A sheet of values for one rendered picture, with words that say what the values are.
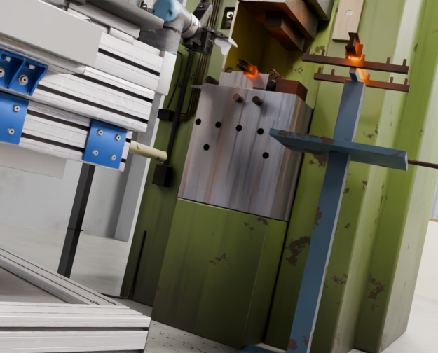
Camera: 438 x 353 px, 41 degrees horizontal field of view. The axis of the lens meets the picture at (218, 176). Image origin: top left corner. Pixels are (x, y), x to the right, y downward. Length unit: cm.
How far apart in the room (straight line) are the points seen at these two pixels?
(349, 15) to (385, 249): 98
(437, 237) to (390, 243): 394
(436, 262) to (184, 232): 459
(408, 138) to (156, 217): 113
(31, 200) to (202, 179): 261
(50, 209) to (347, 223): 297
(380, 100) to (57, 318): 151
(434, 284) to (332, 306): 435
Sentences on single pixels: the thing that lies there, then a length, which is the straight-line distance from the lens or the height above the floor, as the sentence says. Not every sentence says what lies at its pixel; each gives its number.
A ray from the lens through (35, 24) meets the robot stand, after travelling 98.
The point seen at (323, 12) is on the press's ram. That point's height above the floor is 136.
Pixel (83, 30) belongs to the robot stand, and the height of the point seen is 71.
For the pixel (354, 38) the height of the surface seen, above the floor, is 100.
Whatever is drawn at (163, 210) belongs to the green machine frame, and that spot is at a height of 40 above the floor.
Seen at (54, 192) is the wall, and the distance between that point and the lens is 469.
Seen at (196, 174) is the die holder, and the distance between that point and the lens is 218.
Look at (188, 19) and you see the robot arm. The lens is 174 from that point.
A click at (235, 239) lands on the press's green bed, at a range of 209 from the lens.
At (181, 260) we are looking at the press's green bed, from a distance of 219.
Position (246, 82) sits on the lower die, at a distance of 224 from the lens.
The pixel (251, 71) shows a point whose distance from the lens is 222.
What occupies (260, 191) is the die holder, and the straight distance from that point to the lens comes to 207.
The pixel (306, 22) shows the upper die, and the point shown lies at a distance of 255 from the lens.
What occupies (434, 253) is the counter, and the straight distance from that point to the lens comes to 652.
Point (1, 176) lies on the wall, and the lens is 448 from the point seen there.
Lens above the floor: 48
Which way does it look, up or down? 3 degrees up
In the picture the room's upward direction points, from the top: 13 degrees clockwise
